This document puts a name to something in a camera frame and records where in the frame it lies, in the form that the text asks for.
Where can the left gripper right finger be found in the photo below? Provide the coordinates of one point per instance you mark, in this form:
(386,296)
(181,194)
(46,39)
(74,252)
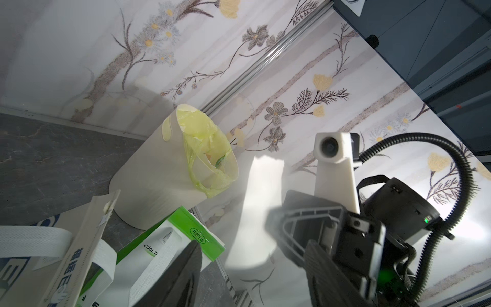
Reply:
(328,286)

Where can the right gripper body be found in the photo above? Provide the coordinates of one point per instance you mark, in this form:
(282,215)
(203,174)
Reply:
(358,249)

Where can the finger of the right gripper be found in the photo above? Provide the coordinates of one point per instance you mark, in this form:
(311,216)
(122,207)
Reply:
(302,218)

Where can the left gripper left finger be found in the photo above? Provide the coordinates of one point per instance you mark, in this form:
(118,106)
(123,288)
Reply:
(178,285)

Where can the green white paper bag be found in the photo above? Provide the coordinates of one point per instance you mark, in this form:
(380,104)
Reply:
(130,273)

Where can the blue paper bag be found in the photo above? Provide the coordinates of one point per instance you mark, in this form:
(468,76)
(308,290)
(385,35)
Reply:
(61,260)

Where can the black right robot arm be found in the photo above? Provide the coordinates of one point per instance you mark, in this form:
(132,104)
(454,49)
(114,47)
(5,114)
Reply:
(414,228)

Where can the yellow-green bin liner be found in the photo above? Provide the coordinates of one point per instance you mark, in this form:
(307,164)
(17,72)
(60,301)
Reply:
(211,162)

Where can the cream trash bin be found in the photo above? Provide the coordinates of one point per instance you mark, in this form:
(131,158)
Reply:
(155,181)

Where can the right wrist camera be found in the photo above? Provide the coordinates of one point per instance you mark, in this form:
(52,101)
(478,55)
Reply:
(336,154)

